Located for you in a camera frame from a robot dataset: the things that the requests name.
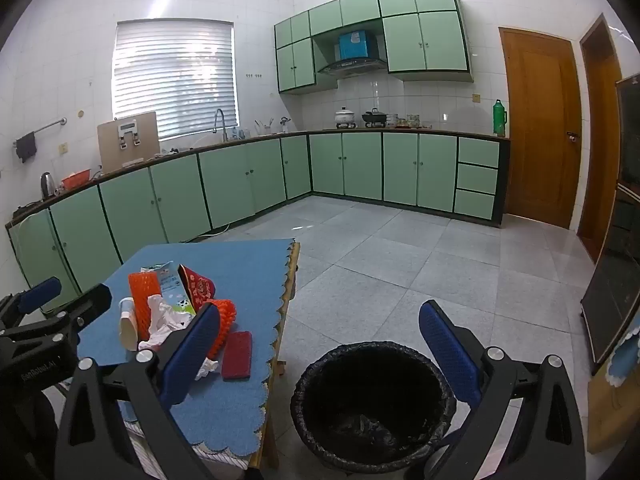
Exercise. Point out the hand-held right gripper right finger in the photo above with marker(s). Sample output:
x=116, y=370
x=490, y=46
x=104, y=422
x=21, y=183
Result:
x=445, y=345

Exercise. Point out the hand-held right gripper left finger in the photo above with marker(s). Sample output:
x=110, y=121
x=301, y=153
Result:
x=192, y=355

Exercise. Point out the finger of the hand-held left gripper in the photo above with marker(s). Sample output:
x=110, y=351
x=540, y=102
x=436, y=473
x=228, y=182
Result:
x=40, y=294
x=95, y=300

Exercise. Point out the small white tissue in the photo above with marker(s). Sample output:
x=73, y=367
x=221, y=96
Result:
x=209, y=367

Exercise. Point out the dark red sponge pad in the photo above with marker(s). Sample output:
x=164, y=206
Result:
x=236, y=355

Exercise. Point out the large white tissue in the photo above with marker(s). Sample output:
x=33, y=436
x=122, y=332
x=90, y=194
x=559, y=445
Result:
x=162, y=322

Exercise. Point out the orange foam net sleeve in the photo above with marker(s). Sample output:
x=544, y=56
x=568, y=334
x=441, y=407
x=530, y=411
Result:
x=227, y=317
x=142, y=295

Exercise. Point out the red paper bucket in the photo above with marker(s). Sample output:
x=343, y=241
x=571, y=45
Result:
x=200, y=287

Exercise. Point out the blue milk carton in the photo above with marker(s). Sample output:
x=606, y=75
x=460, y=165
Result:
x=172, y=287

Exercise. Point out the black trash bin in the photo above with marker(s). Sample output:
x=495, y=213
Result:
x=350, y=395

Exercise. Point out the blue table mat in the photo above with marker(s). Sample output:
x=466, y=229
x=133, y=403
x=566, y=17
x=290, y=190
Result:
x=250, y=270

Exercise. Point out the steel kettle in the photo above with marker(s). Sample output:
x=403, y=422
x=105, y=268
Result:
x=47, y=186

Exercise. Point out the red plastic basin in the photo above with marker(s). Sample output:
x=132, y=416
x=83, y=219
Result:
x=75, y=180

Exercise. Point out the dark hanging towel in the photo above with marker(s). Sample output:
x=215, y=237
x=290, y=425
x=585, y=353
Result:
x=26, y=147

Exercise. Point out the cardboard box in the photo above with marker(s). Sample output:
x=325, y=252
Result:
x=112, y=150

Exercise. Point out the metal towel bar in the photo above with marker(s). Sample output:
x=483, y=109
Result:
x=50, y=126

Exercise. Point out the light wooden side table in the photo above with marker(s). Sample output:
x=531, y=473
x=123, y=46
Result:
x=607, y=420

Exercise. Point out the blue scalloped mat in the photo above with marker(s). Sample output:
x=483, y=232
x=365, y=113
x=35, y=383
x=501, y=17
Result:
x=625, y=365

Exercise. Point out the black glass cabinet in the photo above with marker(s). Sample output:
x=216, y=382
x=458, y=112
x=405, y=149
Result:
x=615, y=280

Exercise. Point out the green lower kitchen cabinets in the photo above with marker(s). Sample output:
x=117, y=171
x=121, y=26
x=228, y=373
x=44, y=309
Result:
x=360, y=170

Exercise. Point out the green kitchen cabinets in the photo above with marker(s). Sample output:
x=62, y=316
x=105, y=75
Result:
x=360, y=170
x=425, y=40

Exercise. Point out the metal sink faucet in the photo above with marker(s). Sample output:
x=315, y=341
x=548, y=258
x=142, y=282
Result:
x=223, y=130

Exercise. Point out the green thermos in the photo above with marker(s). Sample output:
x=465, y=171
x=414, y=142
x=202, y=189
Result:
x=499, y=119

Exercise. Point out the white window blind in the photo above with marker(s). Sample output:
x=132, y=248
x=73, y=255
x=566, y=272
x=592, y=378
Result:
x=175, y=80

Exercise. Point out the black wok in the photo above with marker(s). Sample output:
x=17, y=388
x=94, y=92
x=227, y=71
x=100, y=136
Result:
x=374, y=118

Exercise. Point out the plain wooden door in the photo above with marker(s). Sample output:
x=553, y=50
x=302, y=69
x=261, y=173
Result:
x=600, y=160

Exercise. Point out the white cooking pot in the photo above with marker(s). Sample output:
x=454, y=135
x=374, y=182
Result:
x=345, y=117

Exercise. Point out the black range hood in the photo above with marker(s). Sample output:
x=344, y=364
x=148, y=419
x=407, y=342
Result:
x=350, y=66

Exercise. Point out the green upper kitchen cabinets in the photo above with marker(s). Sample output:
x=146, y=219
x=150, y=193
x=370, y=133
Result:
x=425, y=40

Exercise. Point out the blue box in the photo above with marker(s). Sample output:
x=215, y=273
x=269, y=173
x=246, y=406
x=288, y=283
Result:
x=356, y=46

